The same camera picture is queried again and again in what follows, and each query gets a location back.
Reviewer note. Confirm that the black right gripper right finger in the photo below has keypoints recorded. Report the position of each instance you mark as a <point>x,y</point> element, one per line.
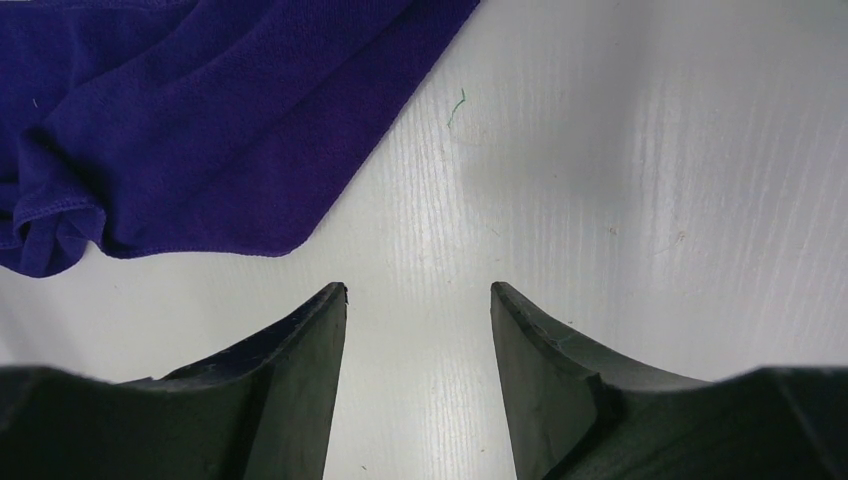
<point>577,409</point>

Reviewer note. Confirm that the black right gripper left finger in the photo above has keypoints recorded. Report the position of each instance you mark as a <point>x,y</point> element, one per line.
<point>261,408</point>

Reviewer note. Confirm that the purple towel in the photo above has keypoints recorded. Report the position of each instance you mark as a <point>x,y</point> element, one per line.
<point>149,127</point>

